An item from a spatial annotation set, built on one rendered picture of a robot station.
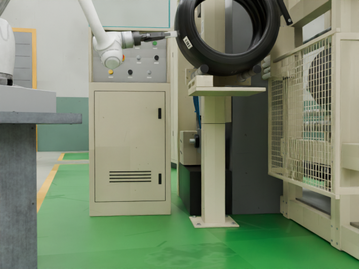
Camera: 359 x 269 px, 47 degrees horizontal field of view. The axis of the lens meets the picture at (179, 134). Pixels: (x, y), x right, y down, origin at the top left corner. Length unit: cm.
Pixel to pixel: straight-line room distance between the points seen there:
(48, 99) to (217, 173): 127
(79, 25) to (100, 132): 864
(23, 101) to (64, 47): 965
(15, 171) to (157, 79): 148
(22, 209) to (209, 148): 125
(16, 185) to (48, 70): 955
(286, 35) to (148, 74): 94
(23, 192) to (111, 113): 127
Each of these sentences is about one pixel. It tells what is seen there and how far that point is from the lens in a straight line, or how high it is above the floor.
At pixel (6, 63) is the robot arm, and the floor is 84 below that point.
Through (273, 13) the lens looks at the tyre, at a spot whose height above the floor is 119.
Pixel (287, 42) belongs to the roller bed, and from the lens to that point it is 262.
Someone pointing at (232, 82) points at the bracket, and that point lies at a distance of 253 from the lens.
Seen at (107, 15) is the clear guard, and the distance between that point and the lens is 294.
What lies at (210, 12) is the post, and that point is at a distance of 261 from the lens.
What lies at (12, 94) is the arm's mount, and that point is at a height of 71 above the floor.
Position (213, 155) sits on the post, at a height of 42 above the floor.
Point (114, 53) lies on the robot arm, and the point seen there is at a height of 96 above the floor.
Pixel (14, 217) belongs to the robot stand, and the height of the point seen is 26.
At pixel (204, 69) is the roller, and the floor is 89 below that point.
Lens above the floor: 59
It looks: 1 degrees down
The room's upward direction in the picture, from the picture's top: straight up
